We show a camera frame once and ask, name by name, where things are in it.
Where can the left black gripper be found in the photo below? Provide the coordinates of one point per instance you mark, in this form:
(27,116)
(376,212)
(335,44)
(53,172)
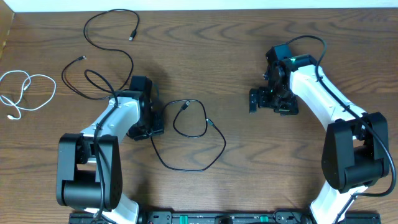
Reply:
(158,129)

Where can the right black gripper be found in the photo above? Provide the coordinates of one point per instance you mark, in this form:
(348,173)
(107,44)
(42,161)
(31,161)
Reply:
(290,108)

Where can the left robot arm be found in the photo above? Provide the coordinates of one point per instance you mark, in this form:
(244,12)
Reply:
(89,175)

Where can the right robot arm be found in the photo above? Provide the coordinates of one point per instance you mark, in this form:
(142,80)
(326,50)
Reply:
(355,152)

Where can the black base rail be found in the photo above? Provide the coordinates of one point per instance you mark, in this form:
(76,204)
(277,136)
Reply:
(280,216)

